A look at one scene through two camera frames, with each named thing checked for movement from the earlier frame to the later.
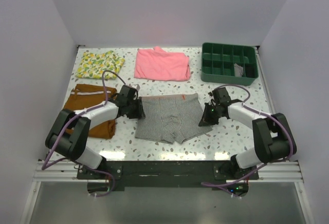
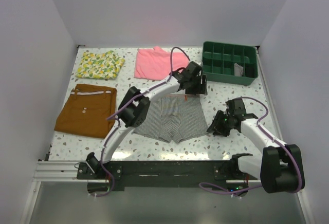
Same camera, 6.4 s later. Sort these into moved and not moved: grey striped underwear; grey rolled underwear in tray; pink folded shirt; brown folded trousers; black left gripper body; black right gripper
Moved: black right gripper; black left gripper body
Not moved: pink folded shirt; grey rolled underwear in tray; grey striped underwear; brown folded trousers
